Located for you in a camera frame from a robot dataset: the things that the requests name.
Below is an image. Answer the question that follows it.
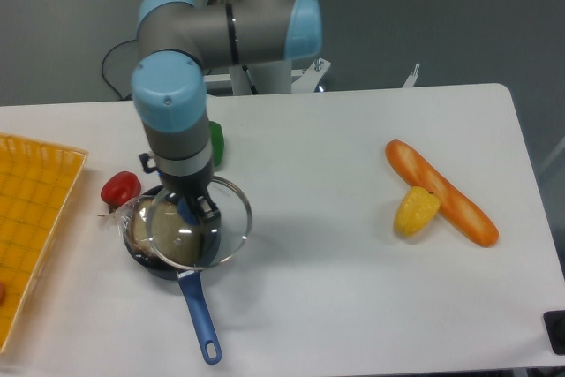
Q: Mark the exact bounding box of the green bell pepper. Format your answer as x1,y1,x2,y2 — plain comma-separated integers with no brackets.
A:
208,121,225,169

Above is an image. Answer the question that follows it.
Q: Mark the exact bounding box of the dark pot blue handle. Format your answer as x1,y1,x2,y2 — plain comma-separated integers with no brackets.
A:
128,186,222,365

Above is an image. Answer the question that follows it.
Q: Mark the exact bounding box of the yellow woven basket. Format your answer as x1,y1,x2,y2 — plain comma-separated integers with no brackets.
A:
1,133,88,353

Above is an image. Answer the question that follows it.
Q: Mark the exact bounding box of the bagged bread slice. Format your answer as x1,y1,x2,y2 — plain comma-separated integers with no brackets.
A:
102,195,205,268

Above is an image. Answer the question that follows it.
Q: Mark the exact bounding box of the orange baguette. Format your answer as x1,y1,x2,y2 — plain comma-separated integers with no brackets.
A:
385,139,499,247

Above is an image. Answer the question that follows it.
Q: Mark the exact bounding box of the black device at table edge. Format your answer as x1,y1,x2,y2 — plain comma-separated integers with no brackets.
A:
543,310,565,356

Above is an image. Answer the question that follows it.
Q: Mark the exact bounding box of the black cable on floor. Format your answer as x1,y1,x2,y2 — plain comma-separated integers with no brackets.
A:
101,39,139,101

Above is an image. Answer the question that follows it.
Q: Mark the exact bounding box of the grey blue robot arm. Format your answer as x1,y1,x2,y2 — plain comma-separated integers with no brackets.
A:
132,0,322,223

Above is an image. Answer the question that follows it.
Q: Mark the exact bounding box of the red bell pepper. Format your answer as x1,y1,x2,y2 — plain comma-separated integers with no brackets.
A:
100,171,141,212

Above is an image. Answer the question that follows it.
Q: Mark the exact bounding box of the yellow bell pepper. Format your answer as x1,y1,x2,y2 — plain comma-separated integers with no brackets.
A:
393,186,441,237

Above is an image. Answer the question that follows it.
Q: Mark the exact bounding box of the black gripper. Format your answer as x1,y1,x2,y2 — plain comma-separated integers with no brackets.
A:
139,153,220,225

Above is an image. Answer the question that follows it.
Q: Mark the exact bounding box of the glass pot lid blue knob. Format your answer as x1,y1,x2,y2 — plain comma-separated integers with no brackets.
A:
146,176,252,271

